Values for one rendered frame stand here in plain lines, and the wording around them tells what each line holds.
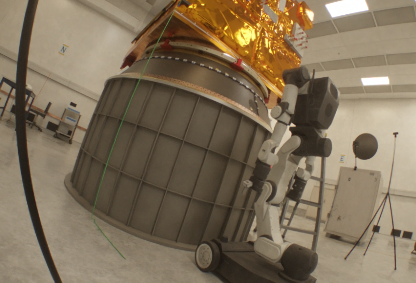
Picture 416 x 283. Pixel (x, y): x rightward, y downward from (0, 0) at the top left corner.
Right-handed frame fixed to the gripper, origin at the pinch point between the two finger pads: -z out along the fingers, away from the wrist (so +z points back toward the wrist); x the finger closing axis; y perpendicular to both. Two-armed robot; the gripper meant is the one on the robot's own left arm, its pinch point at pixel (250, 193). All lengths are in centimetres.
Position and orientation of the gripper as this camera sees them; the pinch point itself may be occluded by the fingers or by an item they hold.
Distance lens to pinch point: 126.3
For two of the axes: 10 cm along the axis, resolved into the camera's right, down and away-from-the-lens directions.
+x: -4.7, -1.8, 8.6
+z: 4.1, -9.1, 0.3
